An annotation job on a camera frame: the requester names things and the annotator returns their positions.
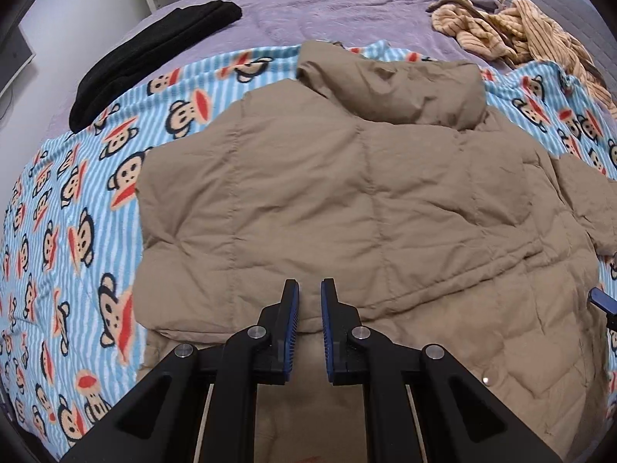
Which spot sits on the purple bed cover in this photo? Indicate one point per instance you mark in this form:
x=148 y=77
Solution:
x=352 y=23

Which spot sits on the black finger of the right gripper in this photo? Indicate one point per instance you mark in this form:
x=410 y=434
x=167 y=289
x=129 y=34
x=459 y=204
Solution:
x=606 y=304

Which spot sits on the blue monkey print blanket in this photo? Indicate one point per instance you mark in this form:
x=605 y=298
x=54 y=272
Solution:
x=71 y=346

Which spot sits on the grey padded headboard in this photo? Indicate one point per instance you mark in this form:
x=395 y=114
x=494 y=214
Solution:
x=580 y=19

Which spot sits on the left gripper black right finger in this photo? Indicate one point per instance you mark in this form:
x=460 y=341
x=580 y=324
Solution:
x=420 y=405

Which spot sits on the tan puffer jacket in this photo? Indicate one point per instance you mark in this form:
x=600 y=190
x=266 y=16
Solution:
x=439 y=219

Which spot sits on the beige striped fleece garment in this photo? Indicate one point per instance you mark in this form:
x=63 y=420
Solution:
x=516 y=35

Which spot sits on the black folded garment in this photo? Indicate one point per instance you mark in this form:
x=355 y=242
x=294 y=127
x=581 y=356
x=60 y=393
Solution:
x=143 y=54

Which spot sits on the wall mounted monitor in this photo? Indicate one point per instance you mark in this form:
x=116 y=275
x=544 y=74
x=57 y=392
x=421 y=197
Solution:
x=16 y=55

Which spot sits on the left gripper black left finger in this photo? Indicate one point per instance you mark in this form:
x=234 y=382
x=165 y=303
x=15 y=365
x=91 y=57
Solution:
x=199 y=405

